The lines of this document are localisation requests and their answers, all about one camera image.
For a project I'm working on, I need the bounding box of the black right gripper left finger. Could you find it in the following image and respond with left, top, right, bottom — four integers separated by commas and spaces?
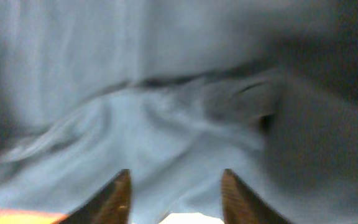
53, 169, 132, 224

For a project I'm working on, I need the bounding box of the teal blue t-shirt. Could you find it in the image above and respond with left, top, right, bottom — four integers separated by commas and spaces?
0, 1, 358, 223

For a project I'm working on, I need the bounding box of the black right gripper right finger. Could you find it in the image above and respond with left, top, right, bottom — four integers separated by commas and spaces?
221, 169, 293, 224

